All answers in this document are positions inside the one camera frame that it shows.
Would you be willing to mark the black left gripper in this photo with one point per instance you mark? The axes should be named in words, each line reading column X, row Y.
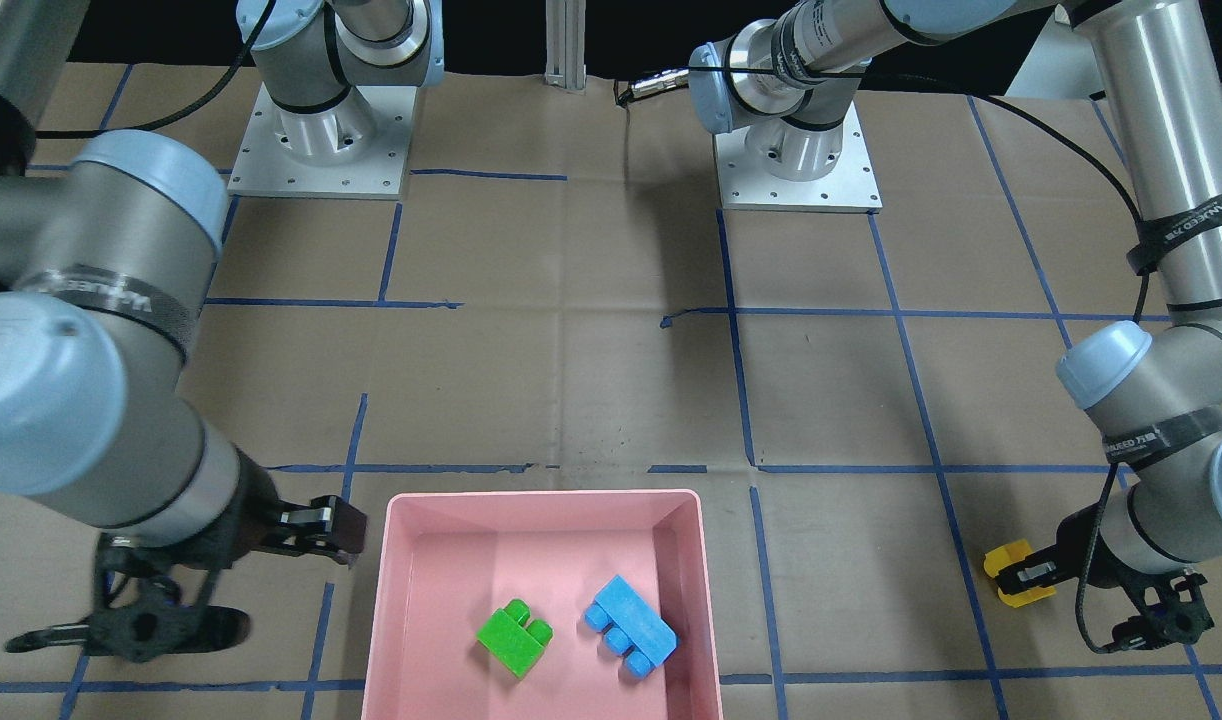
column 1093, row 551

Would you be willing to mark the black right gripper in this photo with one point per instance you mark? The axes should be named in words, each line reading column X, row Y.
column 239, row 523

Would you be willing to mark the yellow toy block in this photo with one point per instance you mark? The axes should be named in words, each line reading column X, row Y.
column 1019, row 573

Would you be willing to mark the blue toy block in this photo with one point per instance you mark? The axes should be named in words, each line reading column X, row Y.
column 630, row 627

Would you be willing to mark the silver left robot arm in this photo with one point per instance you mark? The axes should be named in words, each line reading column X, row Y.
column 778, row 98

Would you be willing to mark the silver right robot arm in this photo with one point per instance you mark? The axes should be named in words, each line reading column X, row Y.
column 103, row 273

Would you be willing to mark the pink plastic box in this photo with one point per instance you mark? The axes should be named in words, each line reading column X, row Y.
column 448, row 560

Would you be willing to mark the green toy block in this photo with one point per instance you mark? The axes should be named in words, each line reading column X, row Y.
column 515, row 638

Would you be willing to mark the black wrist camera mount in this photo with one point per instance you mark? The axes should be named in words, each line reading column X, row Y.
column 1170, row 609
column 148, row 602

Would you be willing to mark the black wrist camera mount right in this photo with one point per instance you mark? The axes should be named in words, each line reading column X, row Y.
column 148, row 602

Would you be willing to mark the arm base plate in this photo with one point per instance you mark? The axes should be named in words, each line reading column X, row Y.
column 777, row 167
column 357, row 150

